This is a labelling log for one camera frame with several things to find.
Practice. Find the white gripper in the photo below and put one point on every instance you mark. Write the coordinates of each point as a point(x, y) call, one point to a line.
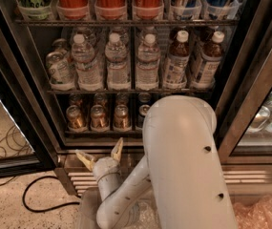
point(106, 167)

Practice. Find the orange can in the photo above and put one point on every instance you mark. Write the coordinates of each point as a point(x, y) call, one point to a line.
point(122, 120)
point(99, 117)
point(76, 99)
point(122, 99)
point(101, 99)
point(75, 117)

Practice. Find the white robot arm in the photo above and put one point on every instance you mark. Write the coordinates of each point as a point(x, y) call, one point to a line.
point(180, 165)

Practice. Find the blue can front left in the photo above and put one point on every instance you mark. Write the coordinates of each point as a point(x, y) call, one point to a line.
point(142, 112)

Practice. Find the blue can back left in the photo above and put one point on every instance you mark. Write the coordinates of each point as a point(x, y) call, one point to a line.
point(144, 99)

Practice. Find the open fridge glass door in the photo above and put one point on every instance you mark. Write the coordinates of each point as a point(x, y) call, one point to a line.
point(19, 101)

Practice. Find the silver can front middle shelf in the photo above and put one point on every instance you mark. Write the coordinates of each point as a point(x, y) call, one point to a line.
point(60, 71)

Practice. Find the silver can shelf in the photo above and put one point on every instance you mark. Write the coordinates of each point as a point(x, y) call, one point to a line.
point(60, 71)
point(61, 45)

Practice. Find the silver can back middle shelf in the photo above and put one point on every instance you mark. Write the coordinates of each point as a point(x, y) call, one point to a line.
point(61, 45)

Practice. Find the right fridge glass door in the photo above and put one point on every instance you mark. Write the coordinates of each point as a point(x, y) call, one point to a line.
point(243, 85)

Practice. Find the red cola can middle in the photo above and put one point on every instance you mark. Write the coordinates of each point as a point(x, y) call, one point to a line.
point(110, 9)

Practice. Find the red cola can right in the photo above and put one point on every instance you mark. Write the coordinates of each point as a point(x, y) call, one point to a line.
point(147, 9)

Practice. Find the blue can top left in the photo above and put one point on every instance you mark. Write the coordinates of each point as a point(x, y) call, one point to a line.
point(184, 9)

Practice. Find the clear plastic bin left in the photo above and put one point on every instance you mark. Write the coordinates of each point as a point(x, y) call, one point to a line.
point(89, 203)

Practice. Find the clear plastic bin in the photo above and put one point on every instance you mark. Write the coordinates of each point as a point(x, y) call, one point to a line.
point(248, 194)
point(89, 203)

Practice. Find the water bottle left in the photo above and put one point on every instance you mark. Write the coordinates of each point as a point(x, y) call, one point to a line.
point(86, 64)

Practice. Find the water bottle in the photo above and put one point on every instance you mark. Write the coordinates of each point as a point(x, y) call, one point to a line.
point(86, 64)
point(118, 74)
point(147, 63)

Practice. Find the water bottle middle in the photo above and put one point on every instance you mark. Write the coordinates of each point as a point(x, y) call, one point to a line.
point(118, 74)

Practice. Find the water bottle right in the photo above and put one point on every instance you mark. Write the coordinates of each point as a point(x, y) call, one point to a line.
point(147, 63)

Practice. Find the brown tea bottle left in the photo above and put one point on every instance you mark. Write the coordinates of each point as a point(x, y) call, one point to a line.
point(176, 60)

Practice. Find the brown tea bottle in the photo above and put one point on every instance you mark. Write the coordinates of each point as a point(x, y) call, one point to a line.
point(176, 60)
point(205, 61)

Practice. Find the brown tea bottle right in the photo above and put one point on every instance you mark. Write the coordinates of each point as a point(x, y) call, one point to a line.
point(205, 61)

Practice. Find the clear plastic bin right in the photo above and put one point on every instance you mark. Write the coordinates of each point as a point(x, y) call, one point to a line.
point(248, 194)

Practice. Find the middle wire shelf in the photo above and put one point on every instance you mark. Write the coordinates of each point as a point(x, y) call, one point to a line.
point(132, 91)

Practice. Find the wire shelf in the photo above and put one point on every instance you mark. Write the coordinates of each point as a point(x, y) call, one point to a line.
point(132, 91)
point(126, 23)

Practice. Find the top wire shelf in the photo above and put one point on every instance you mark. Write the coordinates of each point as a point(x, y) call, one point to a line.
point(126, 23)

